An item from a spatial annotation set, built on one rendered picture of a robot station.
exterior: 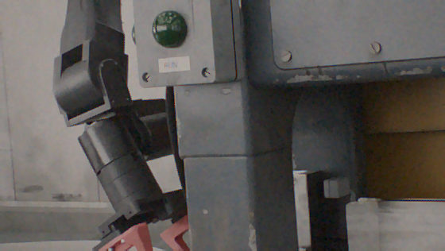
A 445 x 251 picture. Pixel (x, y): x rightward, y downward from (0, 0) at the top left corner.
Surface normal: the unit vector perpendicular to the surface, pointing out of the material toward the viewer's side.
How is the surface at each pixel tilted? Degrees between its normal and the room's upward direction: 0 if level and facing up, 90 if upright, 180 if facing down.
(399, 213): 90
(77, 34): 70
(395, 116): 90
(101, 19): 61
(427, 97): 90
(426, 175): 90
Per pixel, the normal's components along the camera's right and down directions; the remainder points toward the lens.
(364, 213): -0.29, 0.07
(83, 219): -0.53, 0.08
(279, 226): 0.85, -0.04
